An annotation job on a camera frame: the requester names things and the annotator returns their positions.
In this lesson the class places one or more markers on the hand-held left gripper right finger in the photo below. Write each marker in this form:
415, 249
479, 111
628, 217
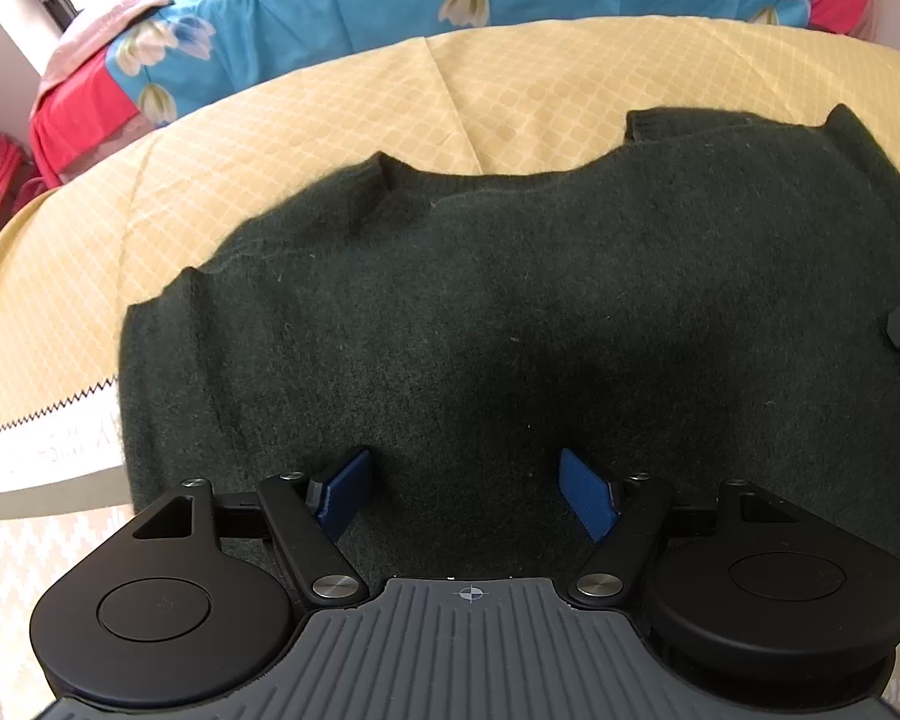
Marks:
586, 493

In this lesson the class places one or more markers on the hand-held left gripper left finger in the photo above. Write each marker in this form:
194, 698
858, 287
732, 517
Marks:
345, 489

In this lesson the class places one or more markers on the dark green sweater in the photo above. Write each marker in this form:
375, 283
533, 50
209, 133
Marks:
495, 277

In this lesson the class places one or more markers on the yellow patterned table cloth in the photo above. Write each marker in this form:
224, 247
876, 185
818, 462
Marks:
270, 135

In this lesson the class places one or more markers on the blue floral bed cover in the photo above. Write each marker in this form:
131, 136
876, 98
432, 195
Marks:
67, 135

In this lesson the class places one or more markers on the pink patterned cloth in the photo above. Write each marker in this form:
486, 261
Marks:
97, 37

